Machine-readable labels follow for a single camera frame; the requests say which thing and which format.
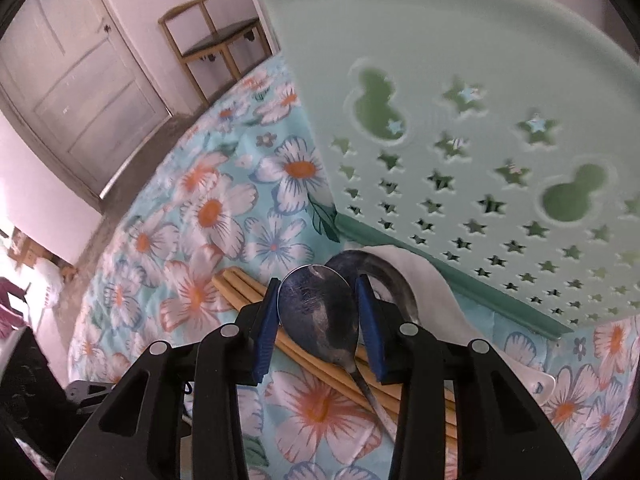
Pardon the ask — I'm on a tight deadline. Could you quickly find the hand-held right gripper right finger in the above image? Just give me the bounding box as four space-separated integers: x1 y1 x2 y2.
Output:
354 274 583 480

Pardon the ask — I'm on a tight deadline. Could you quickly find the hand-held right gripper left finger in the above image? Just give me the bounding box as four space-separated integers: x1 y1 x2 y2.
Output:
54 276 282 480

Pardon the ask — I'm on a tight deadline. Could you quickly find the wooden chopstick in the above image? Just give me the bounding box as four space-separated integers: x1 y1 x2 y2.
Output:
227 269 456 423
238 268 453 403
213 275 458 456
220 271 457 436

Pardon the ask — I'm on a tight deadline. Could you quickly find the metal spoon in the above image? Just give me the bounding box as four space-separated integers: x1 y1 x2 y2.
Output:
276 263 398 442
324 249 420 328

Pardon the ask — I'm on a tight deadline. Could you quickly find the white ceramic spoon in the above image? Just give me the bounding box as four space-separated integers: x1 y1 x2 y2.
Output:
357 244 557 397

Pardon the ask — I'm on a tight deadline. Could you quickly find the green utensil holder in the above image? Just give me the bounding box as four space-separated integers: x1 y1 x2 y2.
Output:
260 0 640 342

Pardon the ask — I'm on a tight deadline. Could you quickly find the dark object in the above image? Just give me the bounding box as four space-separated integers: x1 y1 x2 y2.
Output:
0 327 72 467

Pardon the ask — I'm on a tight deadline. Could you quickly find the white sack red print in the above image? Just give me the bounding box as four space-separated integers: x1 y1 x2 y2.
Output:
36 259 67 312

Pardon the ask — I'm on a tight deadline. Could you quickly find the pink cloth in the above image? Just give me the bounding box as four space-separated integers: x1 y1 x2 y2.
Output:
0 276 28 338

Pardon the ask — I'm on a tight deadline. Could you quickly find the floral blanket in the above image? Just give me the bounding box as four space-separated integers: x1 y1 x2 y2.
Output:
67 52 640 480

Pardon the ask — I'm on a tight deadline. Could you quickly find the cardboard box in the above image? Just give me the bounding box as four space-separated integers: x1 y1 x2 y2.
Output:
9 226 48 267

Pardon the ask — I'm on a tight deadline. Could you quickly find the wooden chair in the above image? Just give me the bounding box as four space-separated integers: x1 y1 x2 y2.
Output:
158 0 273 107

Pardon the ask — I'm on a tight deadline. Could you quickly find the grey panel door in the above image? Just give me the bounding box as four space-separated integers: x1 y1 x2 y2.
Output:
0 0 172 200

